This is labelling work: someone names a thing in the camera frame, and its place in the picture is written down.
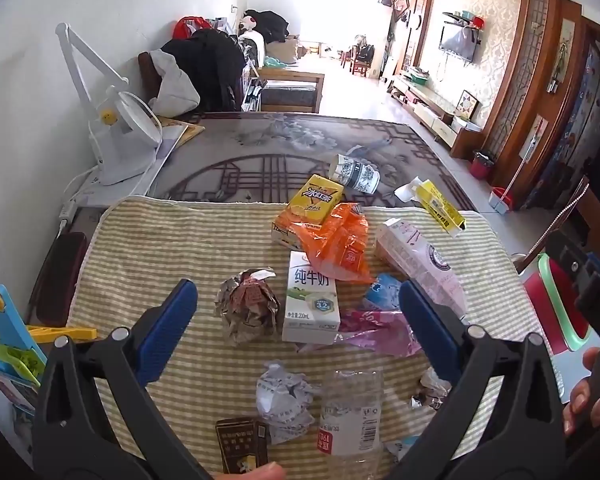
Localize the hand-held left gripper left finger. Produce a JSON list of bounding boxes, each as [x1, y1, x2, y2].
[[30, 278, 216, 480]]

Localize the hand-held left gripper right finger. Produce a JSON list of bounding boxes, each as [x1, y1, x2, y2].
[[387, 278, 568, 480]]

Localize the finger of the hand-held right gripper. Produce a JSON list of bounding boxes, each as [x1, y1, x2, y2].
[[545, 230, 593, 286]]

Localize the pink plastic wrapper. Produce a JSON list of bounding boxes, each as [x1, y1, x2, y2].
[[337, 307, 423, 358]]

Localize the red bin with green rim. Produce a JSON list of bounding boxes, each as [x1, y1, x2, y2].
[[522, 252, 600, 356]]

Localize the white milk carton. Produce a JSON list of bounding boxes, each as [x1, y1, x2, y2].
[[281, 251, 341, 345]]

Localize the person's right hand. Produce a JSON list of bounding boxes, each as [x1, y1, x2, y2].
[[562, 347, 600, 436]]

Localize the person's left hand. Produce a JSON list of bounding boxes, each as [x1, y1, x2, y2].
[[210, 461, 287, 480]]

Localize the dark wooden chair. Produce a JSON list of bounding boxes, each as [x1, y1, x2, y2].
[[512, 175, 600, 276]]

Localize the light blue packet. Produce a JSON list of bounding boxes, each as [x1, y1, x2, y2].
[[362, 272, 406, 311]]

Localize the small crumpled paper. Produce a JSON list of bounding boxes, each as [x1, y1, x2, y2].
[[411, 366, 453, 411]]

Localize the pink toothpaste box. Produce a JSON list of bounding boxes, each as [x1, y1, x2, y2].
[[375, 217, 468, 318]]

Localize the crumpled foil paper ball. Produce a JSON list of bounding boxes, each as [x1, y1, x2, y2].
[[214, 267, 281, 345]]

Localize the yellow striped mat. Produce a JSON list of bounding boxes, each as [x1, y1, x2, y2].
[[67, 195, 563, 480]]

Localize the mop with dustpan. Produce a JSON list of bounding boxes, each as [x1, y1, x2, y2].
[[489, 132, 541, 211]]

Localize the small yellow box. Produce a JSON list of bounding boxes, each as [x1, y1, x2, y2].
[[395, 176, 467, 237]]

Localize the orange plastic wrapper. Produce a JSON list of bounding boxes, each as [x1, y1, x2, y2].
[[292, 202, 376, 283]]

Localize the clear plastic bottle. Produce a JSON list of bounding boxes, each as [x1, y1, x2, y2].
[[317, 367, 385, 456]]

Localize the red floor bin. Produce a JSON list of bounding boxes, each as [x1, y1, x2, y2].
[[470, 150, 497, 180]]

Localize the pale blue wrapper scrap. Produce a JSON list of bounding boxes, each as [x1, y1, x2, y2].
[[385, 435, 421, 461]]

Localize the colourful door curtain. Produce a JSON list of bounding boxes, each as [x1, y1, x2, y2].
[[530, 45, 600, 211]]

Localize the brown cigarette box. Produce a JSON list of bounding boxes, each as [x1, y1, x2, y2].
[[215, 416, 271, 476]]

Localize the crumpled white paper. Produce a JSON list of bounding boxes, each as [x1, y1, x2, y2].
[[256, 360, 317, 445]]

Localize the blue plastic clip holder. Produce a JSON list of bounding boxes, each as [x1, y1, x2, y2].
[[0, 284, 48, 411]]

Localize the blue patterned paper cup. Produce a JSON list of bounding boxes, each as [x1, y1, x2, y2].
[[328, 154, 381, 195]]

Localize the yellow drink carton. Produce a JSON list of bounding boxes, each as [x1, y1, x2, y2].
[[271, 174, 345, 251]]

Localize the framed geometric picture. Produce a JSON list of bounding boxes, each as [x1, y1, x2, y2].
[[457, 90, 480, 121]]

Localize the yellowish booklet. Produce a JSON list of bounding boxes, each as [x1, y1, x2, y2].
[[157, 115, 206, 148]]

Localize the wooden television cabinet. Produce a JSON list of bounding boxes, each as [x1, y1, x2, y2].
[[390, 74, 483, 143]]

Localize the grey patterned table cover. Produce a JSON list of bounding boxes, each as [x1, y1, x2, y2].
[[150, 112, 478, 211]]

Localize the brown chair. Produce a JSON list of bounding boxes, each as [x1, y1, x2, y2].
[[138, 52, 163, 98]]

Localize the metal rack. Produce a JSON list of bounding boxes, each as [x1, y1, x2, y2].
[[240, 60, 266, 111]]

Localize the wooden sofa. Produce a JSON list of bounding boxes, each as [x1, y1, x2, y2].
[[250, 35, 326, 113]]

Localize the black jacket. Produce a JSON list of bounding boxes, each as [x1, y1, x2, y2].
[[161, 29, 246, 111]]

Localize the dining chairs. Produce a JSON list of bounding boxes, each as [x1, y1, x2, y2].
[[340, 35, 376, 78]]

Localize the red bag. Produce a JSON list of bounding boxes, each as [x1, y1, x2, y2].
[[174, 16, 213, 41]]

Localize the black clothes heap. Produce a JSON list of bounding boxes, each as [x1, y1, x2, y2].
[[242, 9, 291, 43]]

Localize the white power cable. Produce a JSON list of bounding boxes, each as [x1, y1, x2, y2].
[[57, 167, 101, 236]]

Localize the wall television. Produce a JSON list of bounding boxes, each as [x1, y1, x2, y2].
[[440, 24, 477, 63]]

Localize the wall shelf with items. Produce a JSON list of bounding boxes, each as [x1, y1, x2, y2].
[[442, 10, 483, 28]]

